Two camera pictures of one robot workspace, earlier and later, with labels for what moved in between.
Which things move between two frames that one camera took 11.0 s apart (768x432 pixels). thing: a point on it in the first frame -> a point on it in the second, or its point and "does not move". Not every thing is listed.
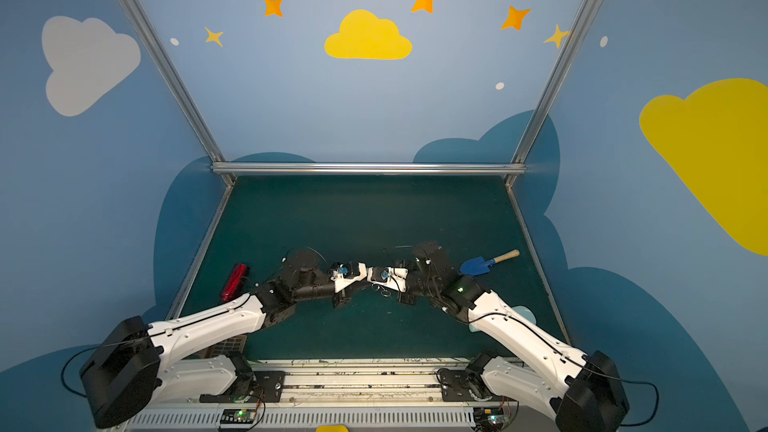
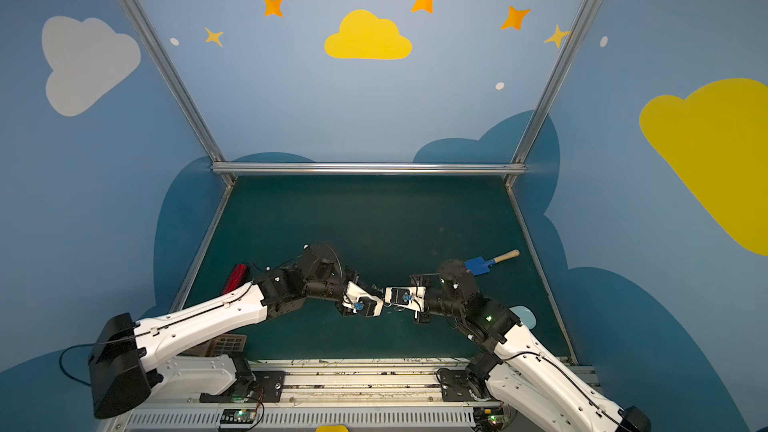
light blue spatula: [522, 310] does not move
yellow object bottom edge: [331, 428] does not move
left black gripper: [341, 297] -> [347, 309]
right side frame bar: [525, 228] does not move
